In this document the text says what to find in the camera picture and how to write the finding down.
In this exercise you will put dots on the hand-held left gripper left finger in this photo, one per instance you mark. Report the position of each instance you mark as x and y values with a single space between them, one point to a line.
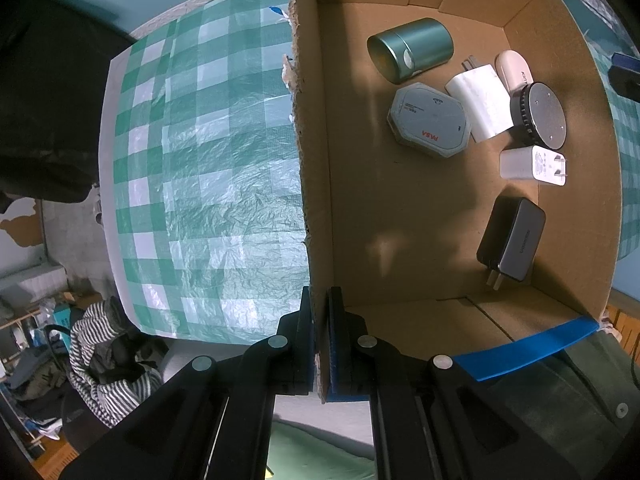
305 360

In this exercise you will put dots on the white storage box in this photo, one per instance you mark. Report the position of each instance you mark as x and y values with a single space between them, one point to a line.
30 282

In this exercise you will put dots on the green checked plastic tablecloth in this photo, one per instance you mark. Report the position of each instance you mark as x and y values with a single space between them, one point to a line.
200 185

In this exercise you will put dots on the grey plastic sheet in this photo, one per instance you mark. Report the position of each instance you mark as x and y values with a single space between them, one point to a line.
600 5

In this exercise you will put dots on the octagonal grey box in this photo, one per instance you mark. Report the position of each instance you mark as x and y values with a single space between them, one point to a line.
430 120

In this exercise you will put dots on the mint green cloth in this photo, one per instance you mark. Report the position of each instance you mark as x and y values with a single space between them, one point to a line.
310 452

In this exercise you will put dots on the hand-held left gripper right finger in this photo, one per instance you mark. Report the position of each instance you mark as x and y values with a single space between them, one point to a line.
340 360

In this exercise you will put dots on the olive green jacket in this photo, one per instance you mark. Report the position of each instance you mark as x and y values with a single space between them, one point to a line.
550 410

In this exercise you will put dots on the striped cloth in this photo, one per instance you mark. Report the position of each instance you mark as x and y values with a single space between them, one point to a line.
85 345

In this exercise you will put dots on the pink oval case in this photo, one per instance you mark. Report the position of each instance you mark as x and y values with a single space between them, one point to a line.
512 67

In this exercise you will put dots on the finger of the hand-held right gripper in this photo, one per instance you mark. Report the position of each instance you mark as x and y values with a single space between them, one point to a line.
626 79

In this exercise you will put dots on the green metal tin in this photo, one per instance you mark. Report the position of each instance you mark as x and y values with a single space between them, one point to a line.
415 47

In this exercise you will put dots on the wooden frame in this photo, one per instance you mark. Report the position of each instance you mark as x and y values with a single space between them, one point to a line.
622 330

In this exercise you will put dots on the round black speaker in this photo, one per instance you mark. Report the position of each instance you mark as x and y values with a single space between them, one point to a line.
542 112

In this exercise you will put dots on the black charger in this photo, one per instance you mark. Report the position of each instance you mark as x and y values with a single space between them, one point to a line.
512 240

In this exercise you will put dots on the blue-sided cardboard box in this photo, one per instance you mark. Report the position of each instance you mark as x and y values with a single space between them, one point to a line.
400 220

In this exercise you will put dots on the small white charger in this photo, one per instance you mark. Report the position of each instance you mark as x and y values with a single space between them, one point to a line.
525 164

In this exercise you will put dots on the large white charger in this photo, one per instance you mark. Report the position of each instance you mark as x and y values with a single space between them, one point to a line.
482 102

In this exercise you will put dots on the black hanging garment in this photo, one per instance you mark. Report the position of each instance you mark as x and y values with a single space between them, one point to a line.
45 110

